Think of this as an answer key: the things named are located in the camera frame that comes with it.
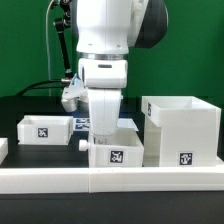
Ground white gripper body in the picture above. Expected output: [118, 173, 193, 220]
[88, 89, 121, 136]

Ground white front drawer box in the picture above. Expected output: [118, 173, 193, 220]
[79, 128, 144, 168]

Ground white drawer box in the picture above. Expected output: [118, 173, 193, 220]
[17, 115, 73, 145]
[79, 128, 144, 168]

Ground white drawer cabinet frame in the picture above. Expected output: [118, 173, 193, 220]
[141, 96, 221, 167]

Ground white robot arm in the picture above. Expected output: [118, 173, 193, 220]
[71, 0, 168, 136]

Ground white rear drawer box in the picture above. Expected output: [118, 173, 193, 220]
[17, 115, 73, 145]

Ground fiducial marker sheet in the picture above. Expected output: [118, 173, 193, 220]
[73, 118, 138, 131]

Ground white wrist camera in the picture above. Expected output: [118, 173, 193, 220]
[61, 76, 88, 112]

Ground black cable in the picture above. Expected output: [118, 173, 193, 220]
[14, 79, 73, 98]

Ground grey thin cable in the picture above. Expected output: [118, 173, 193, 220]
[45, 0, 56, 81]

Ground white left border rail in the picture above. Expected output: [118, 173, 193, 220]
[0, 138, 8, 165]

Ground white border rail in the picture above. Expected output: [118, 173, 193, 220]
[0, 138, 8, 165]
[0, 165, 224, 194]

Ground white front border rail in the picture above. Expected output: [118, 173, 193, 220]
[0, 165, 224, 194]

